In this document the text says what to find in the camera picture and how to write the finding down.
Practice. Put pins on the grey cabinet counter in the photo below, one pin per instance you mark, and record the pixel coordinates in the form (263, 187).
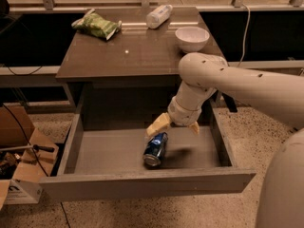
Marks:
(136, 51)

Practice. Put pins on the green chip bag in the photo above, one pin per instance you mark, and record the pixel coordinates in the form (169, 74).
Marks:
(95, 25)

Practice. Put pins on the blue pepsi can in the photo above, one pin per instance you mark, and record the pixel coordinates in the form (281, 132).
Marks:
(155, 150)

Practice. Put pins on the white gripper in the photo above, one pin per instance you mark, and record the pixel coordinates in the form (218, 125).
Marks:
(182, 115)

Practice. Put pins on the open grey drawer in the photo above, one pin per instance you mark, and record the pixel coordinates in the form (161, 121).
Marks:
(103, 157)

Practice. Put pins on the clear plastic water bottle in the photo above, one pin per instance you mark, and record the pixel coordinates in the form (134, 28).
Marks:
(158, 16)

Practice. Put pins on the open cardboard box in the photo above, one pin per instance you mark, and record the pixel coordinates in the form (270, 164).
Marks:
(22, 170)

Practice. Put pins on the white ceramic bowl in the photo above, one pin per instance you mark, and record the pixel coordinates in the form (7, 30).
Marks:
(192, 39)

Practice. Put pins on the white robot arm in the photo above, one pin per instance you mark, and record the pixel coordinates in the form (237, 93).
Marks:
(279, 96)

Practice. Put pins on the black handled tool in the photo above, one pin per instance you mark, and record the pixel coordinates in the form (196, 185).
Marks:
(35, 147)

